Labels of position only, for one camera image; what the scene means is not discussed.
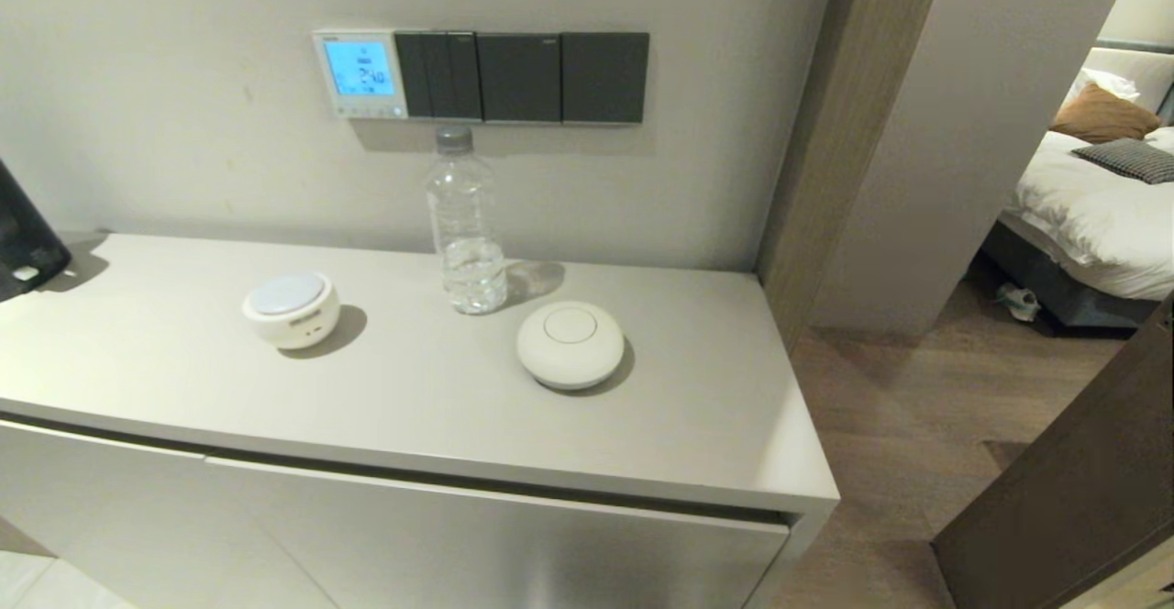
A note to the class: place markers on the white wall thermostat panel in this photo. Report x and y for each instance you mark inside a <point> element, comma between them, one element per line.
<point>359,68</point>

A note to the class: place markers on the white round puck device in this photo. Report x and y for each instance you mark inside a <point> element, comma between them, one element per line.
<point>570,348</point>

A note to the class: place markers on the clear plastic water bottle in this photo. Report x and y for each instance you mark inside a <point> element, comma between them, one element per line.
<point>468,224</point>

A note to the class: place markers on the grey cabinet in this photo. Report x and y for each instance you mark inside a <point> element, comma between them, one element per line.
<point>459,467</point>

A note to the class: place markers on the grey cabinet door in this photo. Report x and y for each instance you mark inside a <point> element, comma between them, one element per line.
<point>138,517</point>
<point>550,554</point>

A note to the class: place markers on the white round device grey lid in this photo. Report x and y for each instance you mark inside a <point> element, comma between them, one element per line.
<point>292,315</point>

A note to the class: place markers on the light shoe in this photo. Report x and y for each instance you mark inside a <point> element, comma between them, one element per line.
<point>1020,303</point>

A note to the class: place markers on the dark bed base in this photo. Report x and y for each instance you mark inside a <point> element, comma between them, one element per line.
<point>1064,297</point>

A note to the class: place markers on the bed with white duvet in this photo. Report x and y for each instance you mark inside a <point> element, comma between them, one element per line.
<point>1091,215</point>

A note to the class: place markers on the dark brown wooden door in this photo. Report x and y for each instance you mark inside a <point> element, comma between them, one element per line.
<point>1082,499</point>

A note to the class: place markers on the brown pillow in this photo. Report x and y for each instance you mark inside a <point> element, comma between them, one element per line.
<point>1105,116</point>

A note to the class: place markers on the black white checked pillow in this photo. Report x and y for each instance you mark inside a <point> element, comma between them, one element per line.
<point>1133,160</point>

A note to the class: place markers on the black device with white label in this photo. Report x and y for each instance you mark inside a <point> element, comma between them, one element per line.
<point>23,233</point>

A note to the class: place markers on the beige padded headboard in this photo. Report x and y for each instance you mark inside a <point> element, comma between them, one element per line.
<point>1142,63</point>

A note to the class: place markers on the dark grey single wall switch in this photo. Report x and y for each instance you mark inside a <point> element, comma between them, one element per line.
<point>605,77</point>
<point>518,77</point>

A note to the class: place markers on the dark grey triple wall switch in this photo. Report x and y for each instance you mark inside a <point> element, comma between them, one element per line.
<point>438,75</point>

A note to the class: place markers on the brown wooden door frame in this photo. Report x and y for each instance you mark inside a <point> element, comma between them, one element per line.
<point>844,132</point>

